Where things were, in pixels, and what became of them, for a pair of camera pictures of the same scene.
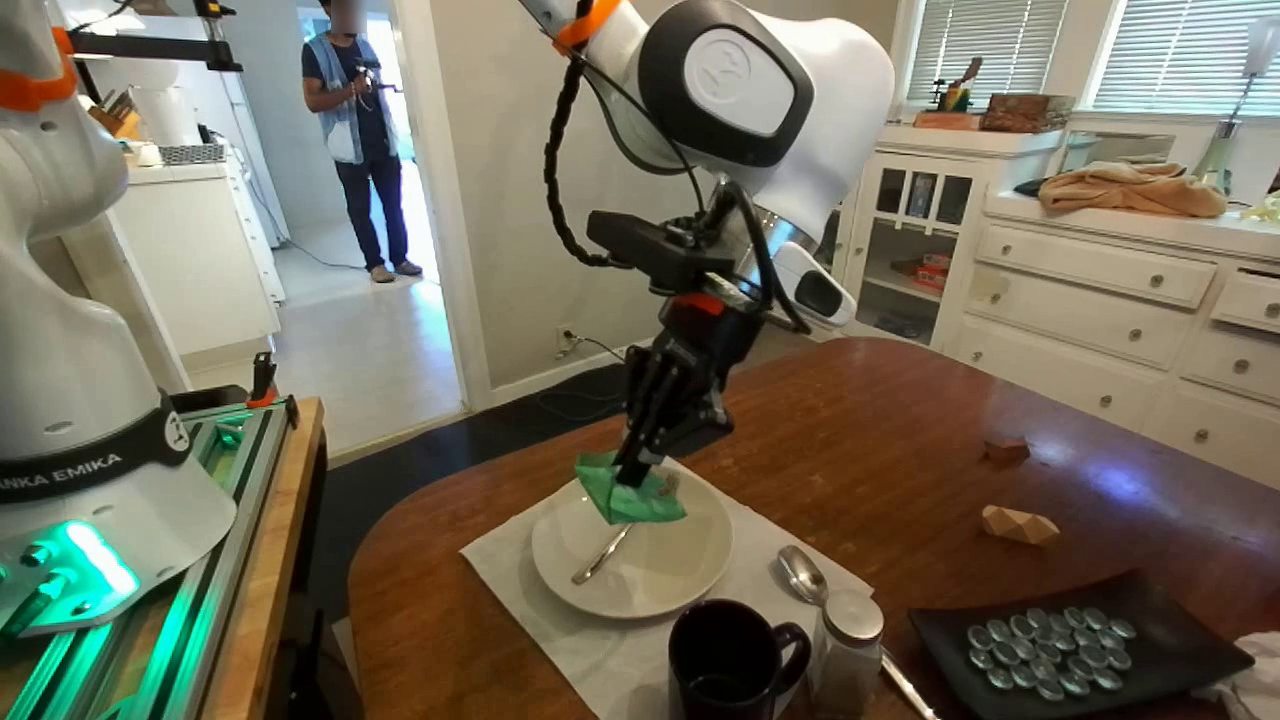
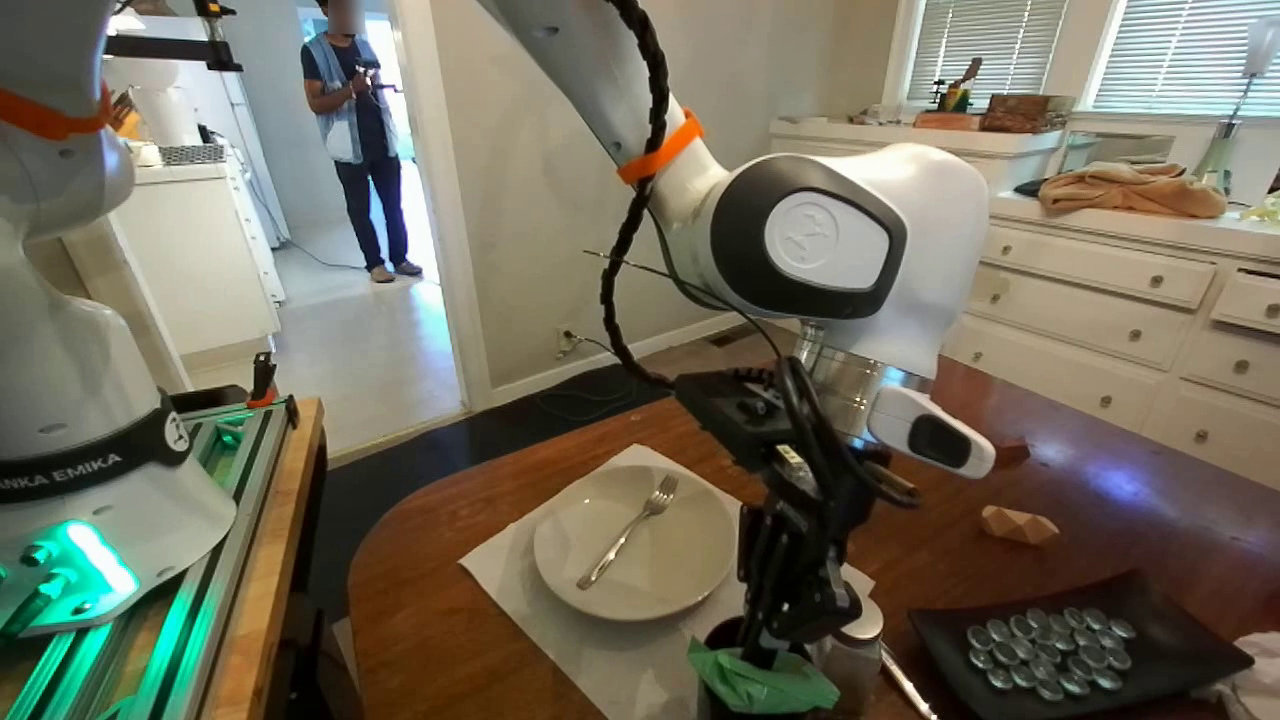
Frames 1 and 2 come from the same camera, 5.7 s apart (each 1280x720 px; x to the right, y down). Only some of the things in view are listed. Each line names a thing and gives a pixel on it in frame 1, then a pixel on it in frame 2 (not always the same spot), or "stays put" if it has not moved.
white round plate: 648,570 stays put
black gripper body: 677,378 -> 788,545
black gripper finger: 656,378 -> 775,580
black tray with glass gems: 1093,646 stays put
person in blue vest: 344,83 stays put
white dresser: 1167,327 stays put
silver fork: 586,574 stays put
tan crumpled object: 1021,524 stays put
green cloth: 647,502 -> 763,689
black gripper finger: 703,417 -> 827,607
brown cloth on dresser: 1134,188 stays put
